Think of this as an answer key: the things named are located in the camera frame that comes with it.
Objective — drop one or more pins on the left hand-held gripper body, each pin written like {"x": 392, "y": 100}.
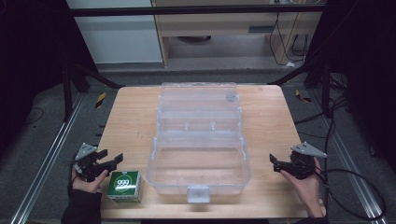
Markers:
{"x": 87, "y": 161}

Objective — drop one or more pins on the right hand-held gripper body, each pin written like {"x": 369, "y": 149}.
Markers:
{"x": 303, "y": 161}

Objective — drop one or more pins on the green and white box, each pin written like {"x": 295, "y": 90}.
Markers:
{"x": 124, "y": 186}

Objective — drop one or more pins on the clear plastic storage box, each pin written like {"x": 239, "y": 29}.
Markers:
{"x": 199, "y": 140}

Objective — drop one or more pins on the person's left hand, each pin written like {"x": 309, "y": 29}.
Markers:
{"x": 88, "y": 183}

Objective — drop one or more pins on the person's right hand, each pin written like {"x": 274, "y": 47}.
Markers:
{"x": 306, "y": 191}

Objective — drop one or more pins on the yellow and black tape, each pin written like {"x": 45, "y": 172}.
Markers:
{"x": 100, "y": 99}
{"x": 302, "y": 96}

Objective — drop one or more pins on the black metal stand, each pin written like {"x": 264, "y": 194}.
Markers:
{"x": 77, "y": 81}
{"x": 311, "y": 74}

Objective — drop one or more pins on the white cabinet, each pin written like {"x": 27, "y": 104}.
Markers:
{"x": 115, "y": 31}

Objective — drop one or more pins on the wooden cabinet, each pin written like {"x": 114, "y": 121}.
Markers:
{"x": 230, "y": 29}

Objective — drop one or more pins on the black horizontal bar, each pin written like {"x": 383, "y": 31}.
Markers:
{"x": 193, "y": 11}

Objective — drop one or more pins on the aluminium rail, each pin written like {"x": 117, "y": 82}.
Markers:
{"x": 46, "y": 161}
{"x": 348, "y": 161}

